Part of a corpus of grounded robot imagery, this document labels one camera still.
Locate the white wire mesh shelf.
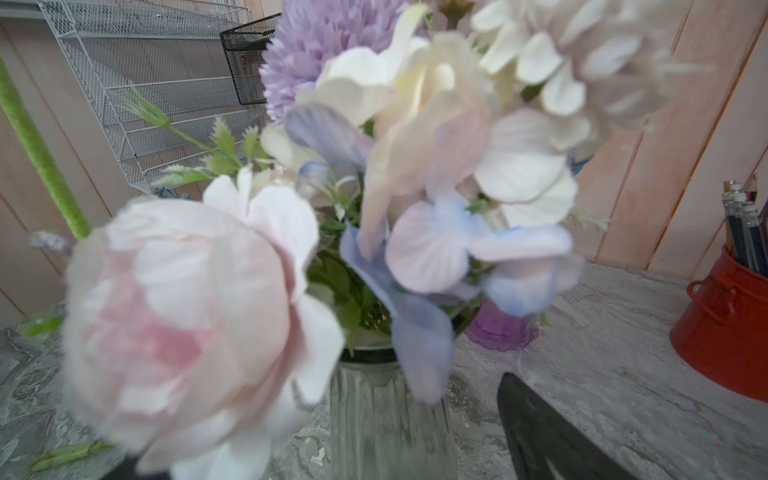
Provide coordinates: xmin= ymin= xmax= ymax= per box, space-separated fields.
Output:
xmin=38 ymin=1 xmax=266 ymax=193

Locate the coloured pencils bundle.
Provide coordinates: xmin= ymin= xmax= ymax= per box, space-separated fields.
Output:
xmin=721 ymin=176 xmax=767 ymax=278

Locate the black mesh wall basket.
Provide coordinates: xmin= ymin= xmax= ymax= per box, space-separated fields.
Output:
xmin=219 ymin=13 xmax=281 ymax=105

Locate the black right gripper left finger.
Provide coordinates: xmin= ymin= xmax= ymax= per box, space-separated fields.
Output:
xmin=100 ymin=458 xmax=171 ymax=480

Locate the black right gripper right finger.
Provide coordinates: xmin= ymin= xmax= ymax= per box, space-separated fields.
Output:
xmin=497 ymin=372 xmax=633 ymax=480

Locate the clear ribbed glass vase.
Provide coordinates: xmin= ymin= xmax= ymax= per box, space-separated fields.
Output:
xmin=329 ymin=348 xmax=458 ymax=480

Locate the white small-flower green bunch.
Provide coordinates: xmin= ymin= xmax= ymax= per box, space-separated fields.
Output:
xmin=1 ymin=61 xmax=91 ymax=240

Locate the red pencil bucket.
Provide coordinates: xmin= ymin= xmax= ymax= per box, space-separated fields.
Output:
xmin=670 ymin=249 xmax=767 ymax=402

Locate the pastel mixed flower bouquet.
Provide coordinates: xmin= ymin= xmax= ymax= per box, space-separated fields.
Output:
xmin=62 ymin=1 xmax=693 ymax=479

